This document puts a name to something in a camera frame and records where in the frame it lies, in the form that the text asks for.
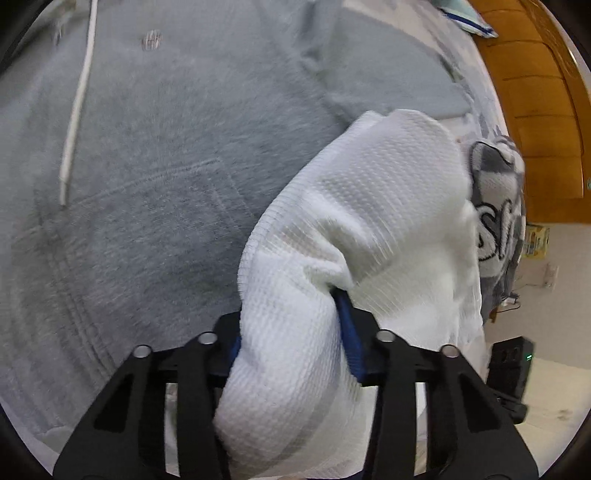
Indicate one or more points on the striped blue green pillow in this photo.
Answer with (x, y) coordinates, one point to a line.
(466, 16)

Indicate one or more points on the white button jacket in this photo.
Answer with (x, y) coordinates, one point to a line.
(369, 207)

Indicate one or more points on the floral bed sheet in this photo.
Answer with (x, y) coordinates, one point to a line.
(482, 92)

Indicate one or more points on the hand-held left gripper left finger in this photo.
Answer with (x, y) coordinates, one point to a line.
(224, 346)

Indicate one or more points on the yellow cardboard box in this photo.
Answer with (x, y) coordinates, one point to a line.
(538, 240)

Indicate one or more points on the grey hoodie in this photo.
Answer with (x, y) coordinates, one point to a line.
(161, 184)

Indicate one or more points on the white wall socket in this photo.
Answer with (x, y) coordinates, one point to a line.
(550, 275)

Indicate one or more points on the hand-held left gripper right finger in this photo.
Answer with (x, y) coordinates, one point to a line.
(351, 341)

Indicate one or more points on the wooden bed headboard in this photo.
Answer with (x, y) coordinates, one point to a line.
(540, 115)

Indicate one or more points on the grey checkered folded cloth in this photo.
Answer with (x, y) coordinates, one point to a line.
(496, 221)

